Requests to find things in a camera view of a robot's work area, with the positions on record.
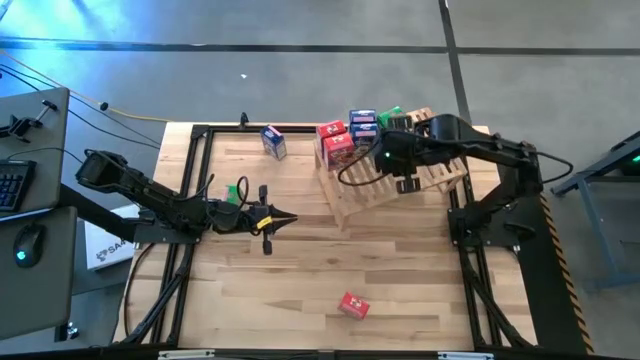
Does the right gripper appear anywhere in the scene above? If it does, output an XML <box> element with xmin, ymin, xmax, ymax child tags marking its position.
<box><xmin>375</xmin><ymin>115</ymin><xmax>437</xmax><ymax>195</ymax></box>

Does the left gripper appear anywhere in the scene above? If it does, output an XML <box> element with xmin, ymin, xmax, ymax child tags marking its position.
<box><xmin>219</xmin><ymin>185</ymin><xmax>299</xmax><ymax>256</ymax></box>

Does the wooden slatted shelf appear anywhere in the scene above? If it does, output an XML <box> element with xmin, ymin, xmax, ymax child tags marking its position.
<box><xmin>313</xmin><ymin>106</ymin><xmax>470</xmax><ymax>232</ymax></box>

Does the white label strip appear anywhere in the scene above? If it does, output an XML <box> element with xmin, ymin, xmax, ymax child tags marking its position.
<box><xmin>158</xmin><ymin>349</ymin><xmax>216</xmax><ymax>360</ymax></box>
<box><xmin>438</xmin><ymin>351</ymin><xmax>495</xmax><ymax>360</ymax></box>

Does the white printed cardboard box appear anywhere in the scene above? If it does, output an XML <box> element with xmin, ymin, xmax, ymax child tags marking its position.
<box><xmin>83</xmin><ymin>203</ymin><xmax>147</xmax><ymax>272</ymax></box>

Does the black platform with hazard stripe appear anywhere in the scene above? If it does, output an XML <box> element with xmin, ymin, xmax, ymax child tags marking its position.
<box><xmin>492</xmin><ymin>144</ymin><xmax>596</xmax><ymax>356</ymax></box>

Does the grey desk top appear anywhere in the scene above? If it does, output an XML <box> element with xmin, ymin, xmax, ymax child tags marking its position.
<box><xmin>0</xmin><ymin>86</ymin><xmax>71</xmax><ymax>222</ymax></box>
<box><xmin>0</xmin><ymin>205</ymin><xmax>79</xmax><ymax>342</ymax></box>

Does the metal desk clamp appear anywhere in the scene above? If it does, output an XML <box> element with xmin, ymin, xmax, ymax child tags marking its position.
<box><xmin>54</xmin><ymin>322</ymin><xmax>81</xmax><ymax>344</ymax></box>

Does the black computer mouse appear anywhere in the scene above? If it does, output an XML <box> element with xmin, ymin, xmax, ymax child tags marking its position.
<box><xmin>13</xmin><ymin>223</ymin><xmax>47</xmax><ymax>269</ymax></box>

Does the black keyboard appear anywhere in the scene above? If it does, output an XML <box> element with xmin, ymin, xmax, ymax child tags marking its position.
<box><xmin>0</xmin><ymin>158</ymin><xmax>38</xmax><ymax>213</ymax></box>

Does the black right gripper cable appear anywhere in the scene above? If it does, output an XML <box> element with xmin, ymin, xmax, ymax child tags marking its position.
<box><xmin>337</xmin><ymin>142</ymin><xmax>396</xmax><ymax>187</ymax></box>

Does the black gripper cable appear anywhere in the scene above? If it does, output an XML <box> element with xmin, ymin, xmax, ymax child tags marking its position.
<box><xmin>337</xmin><ymin>142</ymin><xmax>396</xmax><ymax>187</ymax></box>
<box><xmin>177</xmin><ymin>172</ymin><xmax>251</xmax><ymax>211</ymax></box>

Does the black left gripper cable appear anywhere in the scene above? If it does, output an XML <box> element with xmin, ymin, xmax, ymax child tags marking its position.
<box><xmin>177</xmin><ymin>172</ymin><xmax>251</xmax><ymax>211</ymax></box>

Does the black aluminium table frame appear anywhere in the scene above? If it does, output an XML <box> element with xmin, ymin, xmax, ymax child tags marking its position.
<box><xmin>112</xmin><ymin>122</ymin><xmax>539</xmax><ymax>351</ymax></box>

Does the yellow floor cable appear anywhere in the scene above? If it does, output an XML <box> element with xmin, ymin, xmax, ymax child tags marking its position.
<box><xmin>0</xmin><ymin>48</ymin><xmax>172</xmax><ymax>124</ymax></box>

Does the black floor cable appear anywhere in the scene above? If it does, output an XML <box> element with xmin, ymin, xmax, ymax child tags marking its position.
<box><xmin>0</xmin><ymin>63</ymin><xmax>162</xmax><ymax>150</ymax></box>

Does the blue-grey metal cart frame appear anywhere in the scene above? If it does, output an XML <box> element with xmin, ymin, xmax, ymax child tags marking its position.
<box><xmin>549</xmin><ymin>130</ymin><xmax>640</xmax><ymax>291</ymax></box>

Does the black desk mount clamp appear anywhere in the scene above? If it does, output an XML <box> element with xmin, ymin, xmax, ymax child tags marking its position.
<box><xmin>0</xmin><ymin>98</ymin><xmax>59</xmax><ymax>144</ymax></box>

